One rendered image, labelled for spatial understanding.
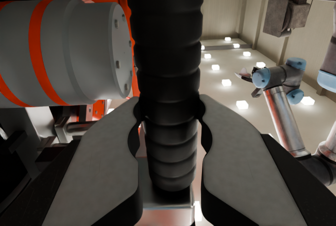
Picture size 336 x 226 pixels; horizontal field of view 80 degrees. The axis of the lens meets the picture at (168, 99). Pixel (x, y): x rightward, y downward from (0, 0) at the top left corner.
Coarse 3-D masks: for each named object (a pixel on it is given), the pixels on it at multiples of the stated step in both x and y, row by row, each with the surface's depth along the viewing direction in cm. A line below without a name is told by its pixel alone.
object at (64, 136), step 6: (60, 120) 37; (66, 120) 38; (96, 120) 38; (60, 126) 36; (66, 126) 37; (72, 126) 37; (78, 126) 37; (84, 126) 37; (90, 126) 37; (60, 132) 36; (66, 132) 37; (72, 132) 37; (78, 132) 37; (84, 132) 37; (60, 138) 37; (66, 138) 37
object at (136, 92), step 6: (120, 0) 60; (126, 0) 60; (126, 6) 60; (126, 12) 61; (126, 18) 62; (132, 42) 66; (132, 48) 67; (132, 54) 68; (132, 60) 69; (132, 66) 70; (132, 78) 72; (132, 84) 73; (132, 90) 75; (138, 90) 75; (138, 96) 76; (138, 132) 85
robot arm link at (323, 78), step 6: (330, 42) 52; (330, 48) 52; (330, 54) 52; (324, 60) 54; (330, 60) 52; (324, 66) 54; (330, 66) 52; (324, 72) 54; (330, 72) 52; (318, 78) 57; (324, 78) 54; (330, 78) 53; (324, 84) 55; (330, 84) 53; (330, 90) 54
